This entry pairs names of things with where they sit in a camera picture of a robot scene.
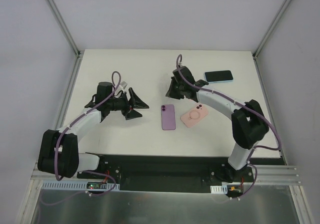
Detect purple phone black screen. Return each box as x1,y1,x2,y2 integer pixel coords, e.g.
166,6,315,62
161,104,176,131

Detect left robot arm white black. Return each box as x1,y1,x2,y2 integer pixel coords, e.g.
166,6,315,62
37,82,149,181

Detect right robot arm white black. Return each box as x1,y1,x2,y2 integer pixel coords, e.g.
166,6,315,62
166,66,269,183

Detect pink phone case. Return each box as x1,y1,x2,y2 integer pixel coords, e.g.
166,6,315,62
180,103,209,128

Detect black phone in blue case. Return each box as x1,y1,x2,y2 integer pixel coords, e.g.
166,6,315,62
204,70,234,83

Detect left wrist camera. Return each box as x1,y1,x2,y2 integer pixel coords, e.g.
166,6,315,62
119,81,128,90

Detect left aluminium corner post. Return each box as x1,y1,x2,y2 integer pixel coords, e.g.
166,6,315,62
37,0,85,59

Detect aluminium corner post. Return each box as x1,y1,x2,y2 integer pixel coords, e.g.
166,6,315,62
251,0,305,60
37,0,85,59

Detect right white cable duct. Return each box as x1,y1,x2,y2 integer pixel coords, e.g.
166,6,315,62
210,185,228,195

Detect white cable duct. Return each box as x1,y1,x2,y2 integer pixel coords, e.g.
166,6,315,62
210,185,228,195
42,181,120,192

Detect left white cable duct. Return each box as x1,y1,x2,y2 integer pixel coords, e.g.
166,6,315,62
42,181,120,192

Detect right aluminium corner post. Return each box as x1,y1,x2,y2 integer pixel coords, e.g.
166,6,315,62
251,0,305,60

